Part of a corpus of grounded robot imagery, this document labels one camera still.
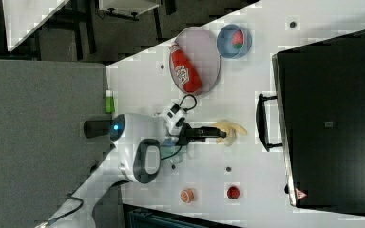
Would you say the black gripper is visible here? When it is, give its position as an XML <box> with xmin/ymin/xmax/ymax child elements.
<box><xmin>178</xmin><ymin>123</ymin><xmax>227</xmax><ymax>146</ymax></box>

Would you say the yellow plush banana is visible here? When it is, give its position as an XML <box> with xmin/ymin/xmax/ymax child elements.
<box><xmin>212</xmin><ymin>120</ymin><xmax>247</xmax><ymax>147</ymax></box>

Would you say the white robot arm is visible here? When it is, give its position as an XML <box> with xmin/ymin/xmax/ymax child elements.
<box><xmin>35</xmin><ymin>112</ymin><xmax>226</xmax><ymax>228</ymax></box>

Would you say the red tomato toy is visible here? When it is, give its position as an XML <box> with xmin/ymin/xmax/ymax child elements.
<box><xmin>226</xmin><ymin>186</ymin><xmax>240</xmax><ymax>200</ymax></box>

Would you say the red ketchup bottle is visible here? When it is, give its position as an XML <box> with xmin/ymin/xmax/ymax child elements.
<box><xmin>169</xmin><ymin>42</ymin><xmax>202</xmax><ymax>93</ymax></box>

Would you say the orange slice toy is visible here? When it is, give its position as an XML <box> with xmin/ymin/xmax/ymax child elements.
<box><xmin>180</xmin><ymin>189</ymin><xmax>195</xmax><ymax>203</ymax></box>

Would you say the pink oval plate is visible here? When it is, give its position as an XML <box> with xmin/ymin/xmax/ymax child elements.
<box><xmin>174</xmin><ymin>27</ymin><xmax>221</xmax><ymax>95</ymax></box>

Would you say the blue bowl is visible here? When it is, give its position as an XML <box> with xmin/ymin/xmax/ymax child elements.
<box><xmin>217</xmin><ymin>24</ymin><xmax>252</xmax><ymax>59</ymax></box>

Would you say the plush strawberry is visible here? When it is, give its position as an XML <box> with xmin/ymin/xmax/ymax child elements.
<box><xmin>232</xmin><ymin>30</ymin><xmax>244</xmax><ymax>49</ymax></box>

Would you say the green bottle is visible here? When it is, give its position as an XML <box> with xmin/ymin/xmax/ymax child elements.
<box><xmin>105</xmin><ymin>90</ymin><xmax>115</xmax><ymax>114</ymax></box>

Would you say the black toaster oven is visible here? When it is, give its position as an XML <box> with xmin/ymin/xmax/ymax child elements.
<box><xmin>271</xmin><ymin>29</ymin><xmax>365</xmax><ymax>216</ymax></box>

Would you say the black cylinder object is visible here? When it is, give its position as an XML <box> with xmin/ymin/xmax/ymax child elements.
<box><xmin>83</xmin><ymin>120</ymin><xmax>111</xmax><ymax>139</ymax></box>

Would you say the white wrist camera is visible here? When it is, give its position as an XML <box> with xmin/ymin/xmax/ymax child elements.
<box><xmin>155</xmin><ymin>103</ymin><xmax>186</xmax><ymax>136</ymax></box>

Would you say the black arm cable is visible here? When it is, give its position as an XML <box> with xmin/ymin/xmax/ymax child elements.
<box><xmin>37</xmin><ymin>196</ymin><xmax>85</xmax><ymax>228</ymax></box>

